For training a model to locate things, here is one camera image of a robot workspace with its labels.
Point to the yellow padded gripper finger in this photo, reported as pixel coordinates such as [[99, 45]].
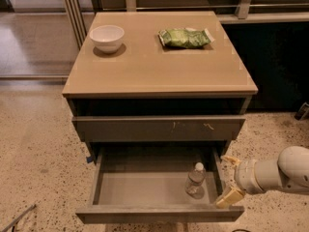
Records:
[[230, 196], [232, 160]]

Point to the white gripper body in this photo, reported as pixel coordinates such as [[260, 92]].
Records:
[[243, 176]]

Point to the clear plastic water bottle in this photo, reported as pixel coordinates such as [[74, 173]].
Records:
[[194, 181]]

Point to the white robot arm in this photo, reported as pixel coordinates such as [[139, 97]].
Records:
[[288, 173]]

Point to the grey drawer cabinet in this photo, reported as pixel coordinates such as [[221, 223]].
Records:
[[145, 78]]

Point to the open grey middle drawer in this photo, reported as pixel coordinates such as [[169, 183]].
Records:
[[146, 184]]

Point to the dark object on floor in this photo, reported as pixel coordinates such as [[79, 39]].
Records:
[[303, 112]]

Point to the green snack bag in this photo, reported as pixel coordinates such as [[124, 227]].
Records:
[[188, 38]]

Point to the blue tape piece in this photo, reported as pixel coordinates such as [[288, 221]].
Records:
[[89, 159]]

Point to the white ceramic bowl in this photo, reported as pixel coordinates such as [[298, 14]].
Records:
[[107, 38]]

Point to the grey metal rod on floor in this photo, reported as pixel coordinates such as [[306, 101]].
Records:
[[12, 227]]

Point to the metal railing frame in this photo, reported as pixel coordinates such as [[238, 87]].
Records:
[[156, 14]]

